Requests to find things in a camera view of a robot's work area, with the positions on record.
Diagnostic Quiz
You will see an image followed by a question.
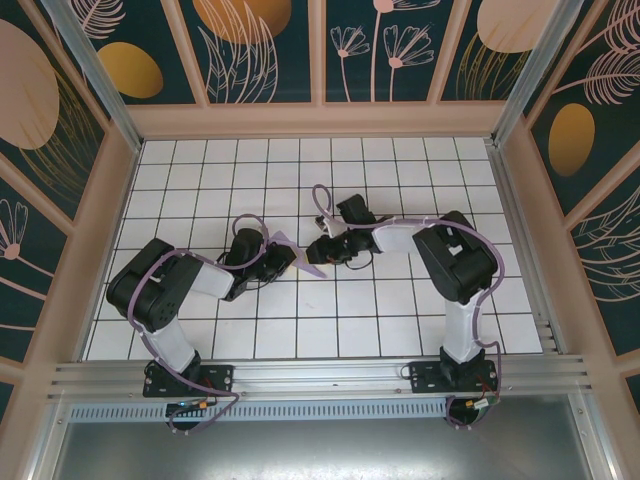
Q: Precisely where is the purple square paper sheet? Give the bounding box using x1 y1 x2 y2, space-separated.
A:
267 230 329 279

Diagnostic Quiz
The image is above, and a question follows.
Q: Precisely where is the grey metal sheet panel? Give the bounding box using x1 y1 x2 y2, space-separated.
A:
29 394 614 480

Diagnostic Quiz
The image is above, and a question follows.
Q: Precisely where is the small circuit board with connector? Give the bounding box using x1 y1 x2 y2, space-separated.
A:
449 397 501 417
167 398 217 417

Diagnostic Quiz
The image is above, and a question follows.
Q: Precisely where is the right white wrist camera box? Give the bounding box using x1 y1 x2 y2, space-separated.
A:
313 214 347 237

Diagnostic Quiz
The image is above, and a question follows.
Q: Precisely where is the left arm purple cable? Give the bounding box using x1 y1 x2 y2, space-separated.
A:
128 213 274 434

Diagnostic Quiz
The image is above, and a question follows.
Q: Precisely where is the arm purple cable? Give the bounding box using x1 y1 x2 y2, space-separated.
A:
128 213 274 434
312 184 504 431

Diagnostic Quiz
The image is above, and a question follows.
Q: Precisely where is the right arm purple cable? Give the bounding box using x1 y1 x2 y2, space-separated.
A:
312 184 504 431

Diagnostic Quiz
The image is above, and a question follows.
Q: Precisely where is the long aluminium mounting rail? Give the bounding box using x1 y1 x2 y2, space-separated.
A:
47 354 594 401

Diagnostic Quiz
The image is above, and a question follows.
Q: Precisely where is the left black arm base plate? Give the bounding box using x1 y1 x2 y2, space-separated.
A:
143 363 235 399

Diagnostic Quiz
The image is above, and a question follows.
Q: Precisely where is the slotted grey cable duct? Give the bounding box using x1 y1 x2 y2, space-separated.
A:
67 402 451 421

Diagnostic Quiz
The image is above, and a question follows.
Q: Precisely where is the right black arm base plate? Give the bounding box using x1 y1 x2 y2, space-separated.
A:
408 360 500 396

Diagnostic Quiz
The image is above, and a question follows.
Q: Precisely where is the aluminium side rail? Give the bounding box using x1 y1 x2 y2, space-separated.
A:
487 142 564 356

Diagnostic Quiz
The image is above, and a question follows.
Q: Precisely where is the aluminium corner post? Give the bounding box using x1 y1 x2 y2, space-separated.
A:
489 0 586 146
39 0 144 154

